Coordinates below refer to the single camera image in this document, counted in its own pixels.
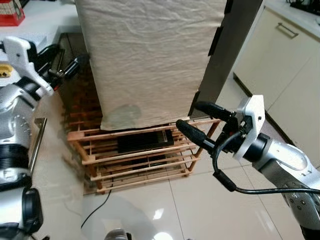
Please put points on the beige cloth fridge cover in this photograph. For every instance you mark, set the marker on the beige cloth fridge cover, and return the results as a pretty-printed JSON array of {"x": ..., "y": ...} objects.
[{"x": 150, "y": 60}]

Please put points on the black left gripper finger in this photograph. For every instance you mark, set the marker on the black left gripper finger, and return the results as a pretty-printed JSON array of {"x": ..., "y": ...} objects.
[
  {"x": 50, "y": 52},
  {"x": 77, "y": 64}
]

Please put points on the cream kitchen cabinet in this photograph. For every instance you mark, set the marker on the cream kitchen cabinet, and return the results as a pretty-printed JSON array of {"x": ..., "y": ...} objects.
[{"x": 290, "y": 75}]

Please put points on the dark grey fridge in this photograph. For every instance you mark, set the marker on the dark grey fridge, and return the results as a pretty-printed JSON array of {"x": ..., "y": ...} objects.
[{"x": 235, "y": 50}]

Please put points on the red box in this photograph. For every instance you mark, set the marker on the red box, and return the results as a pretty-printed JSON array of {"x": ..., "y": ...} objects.
[{"x": 11, "y": 14}]

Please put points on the black flat box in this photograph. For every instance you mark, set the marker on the black flat box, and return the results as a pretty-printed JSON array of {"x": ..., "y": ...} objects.
[{"x": 145, "y": 141}]

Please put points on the grey left robot foot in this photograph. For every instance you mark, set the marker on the grey left robot foot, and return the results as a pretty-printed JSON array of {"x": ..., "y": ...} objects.
[{"x": 117, "y": 235}]

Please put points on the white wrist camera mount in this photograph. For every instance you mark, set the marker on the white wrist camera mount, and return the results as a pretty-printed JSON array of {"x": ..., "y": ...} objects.
[
  {"x": 252, "y": 112},
  {"x": 20, "y": 55}
]

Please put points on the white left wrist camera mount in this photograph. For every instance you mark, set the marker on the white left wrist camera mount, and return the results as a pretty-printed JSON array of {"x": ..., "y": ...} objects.
[{"x": 20, "y": 55}]

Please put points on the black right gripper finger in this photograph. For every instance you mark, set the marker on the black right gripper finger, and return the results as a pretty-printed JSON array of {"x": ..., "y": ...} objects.
[
  {"x": 195, "y": 134},
  {"x": 212, "y": 109}
]

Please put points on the wooden slatted rack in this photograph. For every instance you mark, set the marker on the wooden slatted rack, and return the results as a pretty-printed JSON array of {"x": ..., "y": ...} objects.
[{"x": 140, "y": 160}]

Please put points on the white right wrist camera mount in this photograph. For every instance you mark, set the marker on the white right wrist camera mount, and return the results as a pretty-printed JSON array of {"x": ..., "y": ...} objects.
[{"x": 252, "y": 112}]

